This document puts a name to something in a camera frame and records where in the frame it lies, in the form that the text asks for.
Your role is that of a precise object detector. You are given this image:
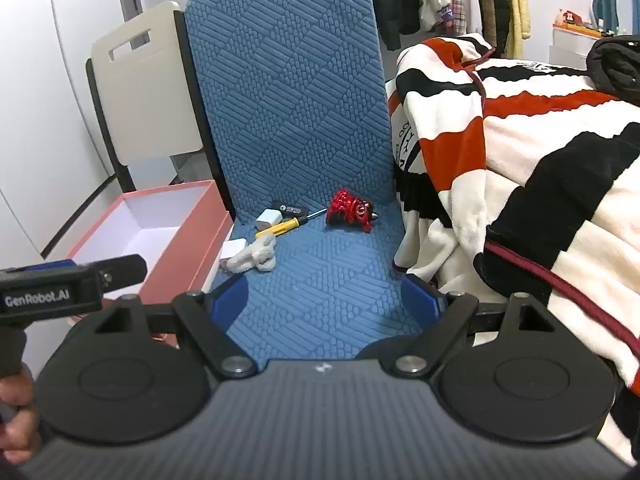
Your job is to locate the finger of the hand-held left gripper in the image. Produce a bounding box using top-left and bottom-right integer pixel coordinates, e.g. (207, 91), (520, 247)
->
(100, 254), (149, 289)

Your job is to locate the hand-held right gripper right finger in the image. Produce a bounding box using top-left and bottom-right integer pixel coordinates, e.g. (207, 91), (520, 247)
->
(392, 274), (576, 378)

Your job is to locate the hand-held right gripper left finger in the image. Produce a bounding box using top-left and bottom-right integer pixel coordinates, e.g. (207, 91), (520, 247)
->
(65, 275), (258, 378)

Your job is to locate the white fuzzy cloth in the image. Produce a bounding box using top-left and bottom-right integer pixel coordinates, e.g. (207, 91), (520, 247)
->
(225, 235), (278, 275)

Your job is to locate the large white charger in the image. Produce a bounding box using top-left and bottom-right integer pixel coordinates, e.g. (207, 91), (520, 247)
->
(218, 239), (248, 268)

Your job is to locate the pink cardboard box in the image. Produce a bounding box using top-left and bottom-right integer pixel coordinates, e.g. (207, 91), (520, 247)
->
(67, 180), (234, 306)

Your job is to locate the yellow handled screwdriver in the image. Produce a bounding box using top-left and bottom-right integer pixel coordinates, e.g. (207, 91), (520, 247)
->
(255, 207), (328, 240)

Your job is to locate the red lion figurine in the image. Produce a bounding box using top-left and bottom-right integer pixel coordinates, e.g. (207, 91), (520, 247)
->
(325, 189), (378, 235)

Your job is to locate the person's left hand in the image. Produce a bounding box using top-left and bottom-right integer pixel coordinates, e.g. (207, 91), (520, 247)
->
(0, 377), (42, 463)

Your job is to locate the black flat stick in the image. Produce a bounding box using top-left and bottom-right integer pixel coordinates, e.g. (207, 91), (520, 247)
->
(270, 201), (311, 216)

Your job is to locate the cream folding chair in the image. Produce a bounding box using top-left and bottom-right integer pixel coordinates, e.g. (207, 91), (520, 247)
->
(86, 1), (236, 221)

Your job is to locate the blue textured seat cover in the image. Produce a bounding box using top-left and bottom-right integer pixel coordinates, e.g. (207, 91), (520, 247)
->
(185, 0), (448, 361)

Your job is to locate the red white black striped blanket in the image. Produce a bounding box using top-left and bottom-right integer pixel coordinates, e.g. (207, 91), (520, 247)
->
(387, 34), (640, 466)

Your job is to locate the white cabinet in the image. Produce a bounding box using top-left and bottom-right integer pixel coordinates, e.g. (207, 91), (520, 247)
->
(549, 22), (608, 68)

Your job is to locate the black garment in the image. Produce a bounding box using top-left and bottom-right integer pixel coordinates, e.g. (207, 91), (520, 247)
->
(586, 35), (640, 108)

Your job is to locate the dark patterned hanging garment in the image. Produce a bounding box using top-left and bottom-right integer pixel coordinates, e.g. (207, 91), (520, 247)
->
(472, 0), (513, 58)

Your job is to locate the yellow hanging garment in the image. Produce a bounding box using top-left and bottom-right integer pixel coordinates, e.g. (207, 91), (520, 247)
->
(502, 0), (532, 58)

